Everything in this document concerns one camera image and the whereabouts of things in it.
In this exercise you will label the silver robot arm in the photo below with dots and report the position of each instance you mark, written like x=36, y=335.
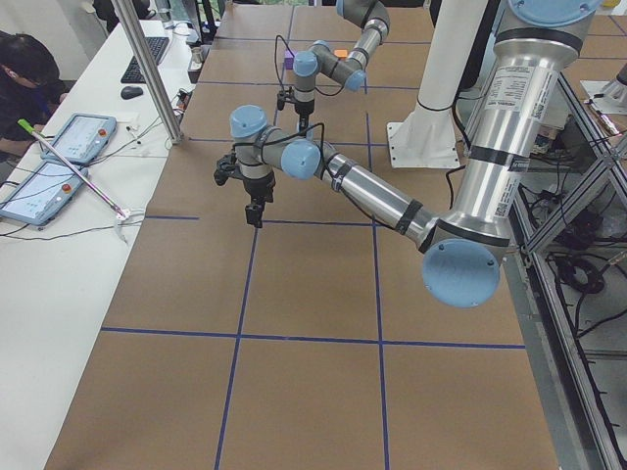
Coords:
x=463, y=247
x=349, y=72

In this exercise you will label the person in black clothes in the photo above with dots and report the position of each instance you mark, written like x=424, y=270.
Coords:
x=31, y=87

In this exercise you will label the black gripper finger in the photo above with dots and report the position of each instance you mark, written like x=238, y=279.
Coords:
x=304, y=125
x=254, y=212

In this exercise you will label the white camera mast base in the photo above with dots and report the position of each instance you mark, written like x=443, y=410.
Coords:
x=427, y=138

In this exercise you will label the aluminium frame post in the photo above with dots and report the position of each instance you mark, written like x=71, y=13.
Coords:
x=132, y=28

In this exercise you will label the lower teach pendant tablet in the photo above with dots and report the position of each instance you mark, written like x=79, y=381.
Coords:
x=42, y=195

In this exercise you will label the purple foam block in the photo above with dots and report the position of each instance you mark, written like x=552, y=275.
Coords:
x=289, y=57

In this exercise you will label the metal rod green tip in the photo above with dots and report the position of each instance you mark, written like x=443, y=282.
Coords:
x=122, y=214

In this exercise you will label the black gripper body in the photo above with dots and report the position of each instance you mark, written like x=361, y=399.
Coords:
x=259, y=187
x=304, y=111

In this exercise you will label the teach pendant tablet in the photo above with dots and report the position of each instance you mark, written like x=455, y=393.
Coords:
x=84, y=137
x=42, y=195

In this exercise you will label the upper teach pendant tablet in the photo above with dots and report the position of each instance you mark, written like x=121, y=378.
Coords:
x=84, y=137

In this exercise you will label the metal cup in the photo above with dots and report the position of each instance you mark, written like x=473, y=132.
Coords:
x=197, y=59

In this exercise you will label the black computer mouse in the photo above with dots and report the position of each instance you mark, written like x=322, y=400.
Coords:
x=131, y=91

